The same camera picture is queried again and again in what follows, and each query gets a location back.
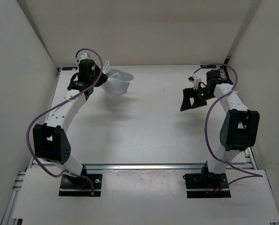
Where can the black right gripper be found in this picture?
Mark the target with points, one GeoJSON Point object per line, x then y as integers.
{"type": "Point", "coordinates": [188, 93]}

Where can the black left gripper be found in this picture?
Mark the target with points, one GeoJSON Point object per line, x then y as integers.
{"type": "Point", "coordinates": [101, 79]}

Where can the white fabric skirt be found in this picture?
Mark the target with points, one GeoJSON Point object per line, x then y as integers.
{"type": "Point", "coordinates": [117, 81]}

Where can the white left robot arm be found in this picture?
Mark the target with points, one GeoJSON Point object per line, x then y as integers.
{"type": "Point", "coordinates": [50, 140]}

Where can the blue left corner label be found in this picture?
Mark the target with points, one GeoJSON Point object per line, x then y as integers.
{"type": "Point", "coordinates": [69, 68]}

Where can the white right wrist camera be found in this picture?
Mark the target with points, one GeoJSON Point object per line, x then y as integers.
{"type": "Point", "coordinates": [195, 80]}

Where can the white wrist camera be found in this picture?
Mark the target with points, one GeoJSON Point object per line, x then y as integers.
{"type": "Point", "coordinates": [195, 80]}
{"type": "Point", "coordinates": [84, 56]}

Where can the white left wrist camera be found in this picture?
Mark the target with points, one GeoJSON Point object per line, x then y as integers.
{"type": "Point", "coordinates": [84, 56]}

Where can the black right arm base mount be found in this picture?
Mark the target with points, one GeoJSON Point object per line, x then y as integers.
{"type": "Point", "coordinates": [206, 184]}

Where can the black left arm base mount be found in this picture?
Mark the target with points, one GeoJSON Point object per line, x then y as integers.
{"type": "Point", "coordinates": [76, 186]}

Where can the aluminium left front frame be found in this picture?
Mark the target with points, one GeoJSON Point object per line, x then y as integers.
{"type": "Point", "coordinates": [8, 214]}

